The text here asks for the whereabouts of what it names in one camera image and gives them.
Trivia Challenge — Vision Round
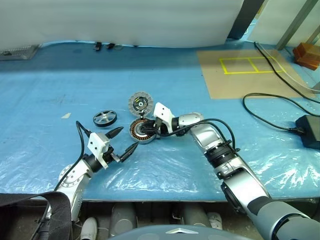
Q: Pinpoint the white foam backdrop board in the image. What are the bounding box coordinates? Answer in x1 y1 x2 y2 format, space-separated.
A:
0 0 245 49

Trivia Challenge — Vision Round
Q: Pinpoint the white shoe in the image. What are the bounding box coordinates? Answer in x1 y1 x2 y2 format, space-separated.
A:
80 216 99 240
207 212 224 230

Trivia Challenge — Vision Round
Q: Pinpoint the orange wooden block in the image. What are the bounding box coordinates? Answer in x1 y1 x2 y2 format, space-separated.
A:
292 42 320 72

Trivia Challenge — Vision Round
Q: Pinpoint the black webbing strap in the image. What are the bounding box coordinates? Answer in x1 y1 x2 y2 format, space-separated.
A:
0 191 73 240

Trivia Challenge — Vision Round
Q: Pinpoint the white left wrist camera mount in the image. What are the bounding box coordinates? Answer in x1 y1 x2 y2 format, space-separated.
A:
87 132 112 169

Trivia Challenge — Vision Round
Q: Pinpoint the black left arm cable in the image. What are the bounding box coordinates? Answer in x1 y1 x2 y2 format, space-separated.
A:
53 120 91 192

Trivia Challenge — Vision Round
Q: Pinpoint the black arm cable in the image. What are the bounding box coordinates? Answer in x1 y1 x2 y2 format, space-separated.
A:
53 120 91 192
156 118 237 151

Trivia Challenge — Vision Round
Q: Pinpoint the translucent flat strip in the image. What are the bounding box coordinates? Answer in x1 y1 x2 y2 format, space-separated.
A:
256 43 318 94

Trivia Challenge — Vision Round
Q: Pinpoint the round silver motor housing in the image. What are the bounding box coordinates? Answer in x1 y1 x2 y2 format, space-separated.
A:
128 117 159 145

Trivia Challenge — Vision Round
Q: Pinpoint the grey robot torso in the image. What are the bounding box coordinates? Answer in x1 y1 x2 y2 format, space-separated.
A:
106 223 266 240

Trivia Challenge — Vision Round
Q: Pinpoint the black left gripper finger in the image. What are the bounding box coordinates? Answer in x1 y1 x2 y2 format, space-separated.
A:
120 142 141 163
104 126 124 140

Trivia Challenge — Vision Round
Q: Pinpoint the long black cable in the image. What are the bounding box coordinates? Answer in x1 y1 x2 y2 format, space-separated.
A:
253 41 320 104

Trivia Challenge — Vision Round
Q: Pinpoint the black looped power cable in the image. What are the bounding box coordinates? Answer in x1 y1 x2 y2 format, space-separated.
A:
242 92 305 133

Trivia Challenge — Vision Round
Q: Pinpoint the aluminium frame post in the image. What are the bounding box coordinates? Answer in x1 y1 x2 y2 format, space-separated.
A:
275 0 320 50

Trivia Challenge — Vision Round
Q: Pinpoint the dark upright post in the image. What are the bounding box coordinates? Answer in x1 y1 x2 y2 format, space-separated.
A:
225 0 263 41

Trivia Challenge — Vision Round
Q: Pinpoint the blue plastic table cover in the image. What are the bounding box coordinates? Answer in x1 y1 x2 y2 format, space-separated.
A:
0 17 320 203

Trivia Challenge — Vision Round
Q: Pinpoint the grey rounded cylinder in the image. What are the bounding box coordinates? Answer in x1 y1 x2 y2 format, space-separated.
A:
179 203 211 228
109 203 139 238

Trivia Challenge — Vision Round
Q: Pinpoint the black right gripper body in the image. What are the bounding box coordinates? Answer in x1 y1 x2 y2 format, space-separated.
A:
151 119 168 137

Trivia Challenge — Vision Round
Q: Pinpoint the round hinged motor lid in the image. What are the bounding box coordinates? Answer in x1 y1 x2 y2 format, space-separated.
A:
127 91 154 117

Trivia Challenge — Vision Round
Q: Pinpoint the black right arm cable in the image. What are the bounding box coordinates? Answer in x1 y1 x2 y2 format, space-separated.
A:
156 118 237 151

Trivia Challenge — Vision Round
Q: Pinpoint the black silver spoked rotor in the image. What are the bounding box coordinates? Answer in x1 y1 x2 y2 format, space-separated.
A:
92 109 119 129

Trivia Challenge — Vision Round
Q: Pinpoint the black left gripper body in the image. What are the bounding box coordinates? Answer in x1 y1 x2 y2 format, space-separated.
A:
103 145 124 165

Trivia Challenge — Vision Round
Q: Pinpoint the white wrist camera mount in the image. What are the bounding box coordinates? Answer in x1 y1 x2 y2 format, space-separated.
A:
87 132 112 169
152 101 175 134

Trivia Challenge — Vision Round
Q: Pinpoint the black power adapter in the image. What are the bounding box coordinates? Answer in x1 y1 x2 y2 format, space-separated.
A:
294 114 320 150

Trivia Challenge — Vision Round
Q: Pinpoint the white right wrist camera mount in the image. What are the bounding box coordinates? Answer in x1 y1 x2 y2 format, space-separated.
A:
152 101 175 134

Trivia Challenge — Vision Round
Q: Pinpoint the grey ribbed tray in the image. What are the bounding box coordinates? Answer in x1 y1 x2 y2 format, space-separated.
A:
0 44 42 62

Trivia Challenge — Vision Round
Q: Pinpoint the brown cardboard sheet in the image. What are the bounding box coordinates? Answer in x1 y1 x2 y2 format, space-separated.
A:
196 48 310 100

